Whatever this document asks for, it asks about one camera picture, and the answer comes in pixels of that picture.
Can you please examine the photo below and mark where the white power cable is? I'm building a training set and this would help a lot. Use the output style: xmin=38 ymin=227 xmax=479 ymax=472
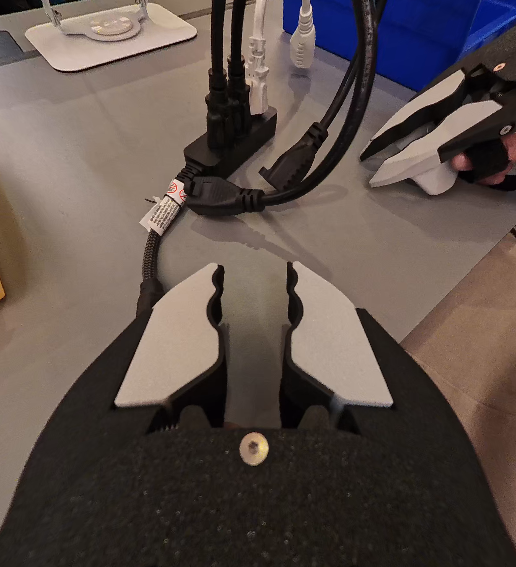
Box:
xmin=244 ymin=0 xmax=270 ymax=117

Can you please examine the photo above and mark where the white ribbed plug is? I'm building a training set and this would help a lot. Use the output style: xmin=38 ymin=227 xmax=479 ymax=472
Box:
xmin=290 ymin=0 xmax=317 ymax=70

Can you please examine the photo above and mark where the blue plastic bin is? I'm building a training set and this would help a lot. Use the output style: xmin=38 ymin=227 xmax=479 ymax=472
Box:
xmin=283 ymin=0 xmax=516 ymax=91

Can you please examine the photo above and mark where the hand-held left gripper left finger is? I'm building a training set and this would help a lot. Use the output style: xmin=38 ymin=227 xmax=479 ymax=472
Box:
xmin=114 ymin=262 xmax=229 ymax=428

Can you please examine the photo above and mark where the black loose plug upper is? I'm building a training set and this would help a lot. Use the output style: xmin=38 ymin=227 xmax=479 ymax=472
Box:
xmin=260 ymin=0 xmax=376 ymax=193

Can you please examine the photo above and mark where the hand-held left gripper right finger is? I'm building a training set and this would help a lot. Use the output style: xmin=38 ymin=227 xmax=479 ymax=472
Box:
xmin=280 ymin=260 xmax=395 ymax=428

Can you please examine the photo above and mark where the smooth black power cord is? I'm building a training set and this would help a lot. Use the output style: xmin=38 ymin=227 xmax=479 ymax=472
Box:
xmin=185 ymin=0 xmax=380 ymax=218

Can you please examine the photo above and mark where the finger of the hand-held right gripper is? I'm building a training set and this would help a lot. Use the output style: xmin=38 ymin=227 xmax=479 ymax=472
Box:
xmin=359 ymin=69 xmax=468 ymax=162
xmin=369 ymin=100 xmax=504 ymax=196

